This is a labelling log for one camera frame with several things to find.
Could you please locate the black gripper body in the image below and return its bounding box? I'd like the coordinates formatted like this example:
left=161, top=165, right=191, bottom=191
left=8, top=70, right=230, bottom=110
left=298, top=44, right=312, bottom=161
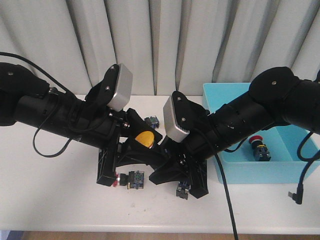
left=74, top=86, right=128, bottom=148
left=176, top=106, right=220, bottom=159

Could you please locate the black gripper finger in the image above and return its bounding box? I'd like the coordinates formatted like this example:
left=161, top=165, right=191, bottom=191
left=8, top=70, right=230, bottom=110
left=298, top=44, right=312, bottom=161
left=96, top=138, right=119, bottom=187
left=188, top=160, right=209, bottom=199
left=126, top=108, right=163, bottom=147
left=117, top=139, right=189, bottom=185

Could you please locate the yellow button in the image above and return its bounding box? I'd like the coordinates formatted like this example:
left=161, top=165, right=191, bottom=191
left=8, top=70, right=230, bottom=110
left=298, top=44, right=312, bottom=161
left=135, top=131, right=155, bottom=149

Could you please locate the red button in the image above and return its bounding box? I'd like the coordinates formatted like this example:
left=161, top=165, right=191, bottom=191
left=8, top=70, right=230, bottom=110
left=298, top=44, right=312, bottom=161
left=112, top=170, right=145, bottom=190
left=248, top=135, right=271, bottom=162

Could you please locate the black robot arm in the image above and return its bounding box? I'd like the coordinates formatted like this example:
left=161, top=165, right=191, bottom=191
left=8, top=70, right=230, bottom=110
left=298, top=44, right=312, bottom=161
left=117, top=67, right=320, bottom=198
left=0, top=62, right=165, bottom=186

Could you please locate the light blue plastic box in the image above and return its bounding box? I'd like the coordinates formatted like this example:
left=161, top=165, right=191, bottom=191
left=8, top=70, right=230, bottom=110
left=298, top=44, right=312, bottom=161
left=202, top=83, right=307, bottom=184

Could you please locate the green button near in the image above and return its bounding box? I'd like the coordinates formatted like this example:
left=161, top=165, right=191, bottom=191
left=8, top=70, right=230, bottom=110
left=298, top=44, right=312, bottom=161
left=175, top=181, right=190, bottom=200

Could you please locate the red button lying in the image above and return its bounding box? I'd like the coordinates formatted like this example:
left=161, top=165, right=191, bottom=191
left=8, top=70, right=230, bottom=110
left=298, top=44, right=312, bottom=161
left=112, top=170, right=145, bottom=190

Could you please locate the grey curtain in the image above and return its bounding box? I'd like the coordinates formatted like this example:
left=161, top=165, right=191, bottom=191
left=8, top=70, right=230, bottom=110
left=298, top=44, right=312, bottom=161
left=0, top=0, right=320, bottom=96

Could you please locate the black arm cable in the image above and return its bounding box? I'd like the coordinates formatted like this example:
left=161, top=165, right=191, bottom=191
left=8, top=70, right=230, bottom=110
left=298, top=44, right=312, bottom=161
left=0, top=51, right=83, bottom=158
left=192, top=128, right=240, bottom=240

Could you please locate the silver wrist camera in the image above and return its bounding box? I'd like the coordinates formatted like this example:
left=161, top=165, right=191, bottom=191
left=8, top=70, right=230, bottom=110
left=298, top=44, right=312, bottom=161
left=104, top=63, right=133, bottom=112
left=163, top=91, right=193, bottom=143

